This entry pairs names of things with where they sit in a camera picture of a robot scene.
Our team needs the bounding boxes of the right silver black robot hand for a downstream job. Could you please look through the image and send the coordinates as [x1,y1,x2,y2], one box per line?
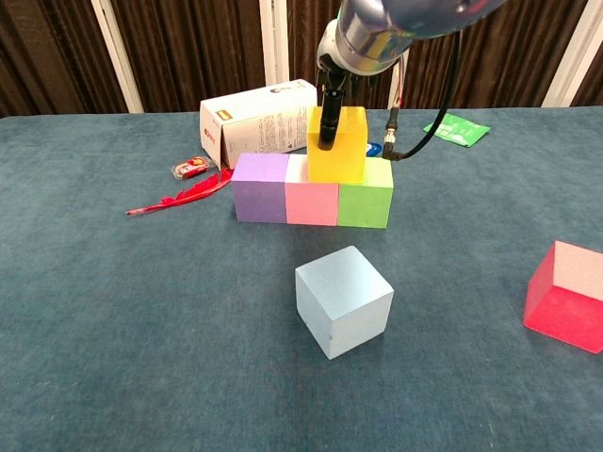
[316,52,378,153]

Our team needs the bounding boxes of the yellow foam cube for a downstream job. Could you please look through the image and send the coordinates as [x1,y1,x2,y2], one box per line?
[306,105,369,186]

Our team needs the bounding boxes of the green foam cube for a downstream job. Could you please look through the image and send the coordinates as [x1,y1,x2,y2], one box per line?
[336,156,395,230]

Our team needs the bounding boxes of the purple foam cube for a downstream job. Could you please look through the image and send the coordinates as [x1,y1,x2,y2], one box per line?
[232,152,290,224]

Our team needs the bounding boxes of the light blue foam cube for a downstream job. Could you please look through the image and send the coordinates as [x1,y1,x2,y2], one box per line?
[294,244,396,362]

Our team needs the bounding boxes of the red foam cube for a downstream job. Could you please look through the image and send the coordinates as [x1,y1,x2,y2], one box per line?
[522,240,603,355]

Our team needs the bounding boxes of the white cardboard carton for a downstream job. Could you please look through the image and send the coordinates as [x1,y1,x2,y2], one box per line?
[199,78,333,171]

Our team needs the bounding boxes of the pink foam cube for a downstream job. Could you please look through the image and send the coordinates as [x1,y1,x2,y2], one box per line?
[284,153,341,227]

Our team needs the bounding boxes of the green sachet packet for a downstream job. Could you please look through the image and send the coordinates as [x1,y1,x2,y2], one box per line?
[422,112,492,149]

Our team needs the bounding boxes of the dark brown curtain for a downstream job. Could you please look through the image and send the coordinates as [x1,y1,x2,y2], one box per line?
[0,0,603,119]

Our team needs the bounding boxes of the small red candy packet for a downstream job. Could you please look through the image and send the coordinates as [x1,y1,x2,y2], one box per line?
[171,155,211,181]

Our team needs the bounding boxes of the red feather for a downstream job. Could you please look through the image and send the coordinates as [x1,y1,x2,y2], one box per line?
[125,168,235,218]

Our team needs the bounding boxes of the teal table cloth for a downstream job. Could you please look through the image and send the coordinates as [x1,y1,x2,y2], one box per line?
[0,105,603,452]

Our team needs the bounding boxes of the white frame pole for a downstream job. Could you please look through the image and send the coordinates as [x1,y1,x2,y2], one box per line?
[90,0,145,114]
[387,46,418,110]
[541,0,603,108]
[258,0,290,86]

